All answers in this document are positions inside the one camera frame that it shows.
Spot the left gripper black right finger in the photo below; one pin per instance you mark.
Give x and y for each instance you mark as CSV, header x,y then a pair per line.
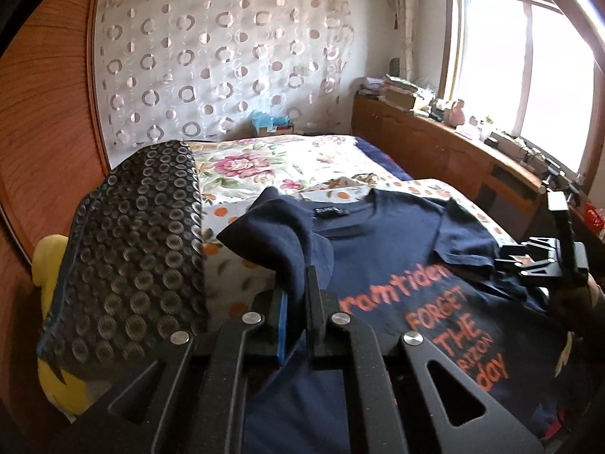
x,y
403,395

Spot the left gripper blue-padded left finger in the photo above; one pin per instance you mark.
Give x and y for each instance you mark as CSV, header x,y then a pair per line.
x,y
190,395

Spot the navy printed t-shirt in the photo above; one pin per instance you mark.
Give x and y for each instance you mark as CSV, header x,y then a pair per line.
x,y
404,263

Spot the wooden side cabinet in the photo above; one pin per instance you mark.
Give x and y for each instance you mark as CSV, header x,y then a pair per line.
x,y
506,191

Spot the yellow plush toy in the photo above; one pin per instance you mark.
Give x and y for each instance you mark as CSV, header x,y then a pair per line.
x,y
70,395

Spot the orange-print white bedsheet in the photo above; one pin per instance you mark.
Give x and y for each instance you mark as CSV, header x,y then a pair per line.
x,y
232,282

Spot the black circle-patterned garment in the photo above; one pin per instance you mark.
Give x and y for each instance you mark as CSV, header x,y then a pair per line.
x,y
132,273

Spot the pink figurine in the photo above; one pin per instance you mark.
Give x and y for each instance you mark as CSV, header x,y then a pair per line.
x,y
456,114

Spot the window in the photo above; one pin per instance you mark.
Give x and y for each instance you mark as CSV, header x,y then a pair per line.
x,y
531,69

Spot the stack of books and papers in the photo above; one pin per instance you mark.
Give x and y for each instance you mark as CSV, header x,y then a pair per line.
x,y
396,92

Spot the wooden wardrobe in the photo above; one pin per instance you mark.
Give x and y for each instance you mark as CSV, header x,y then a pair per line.
x,y
51,155

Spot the blue tissue box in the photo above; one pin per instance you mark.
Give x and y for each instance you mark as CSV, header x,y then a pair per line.
x,y
265,124

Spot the circle-patterned sheer curtain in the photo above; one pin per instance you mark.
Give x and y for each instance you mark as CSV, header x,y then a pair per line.
x,y
200,69

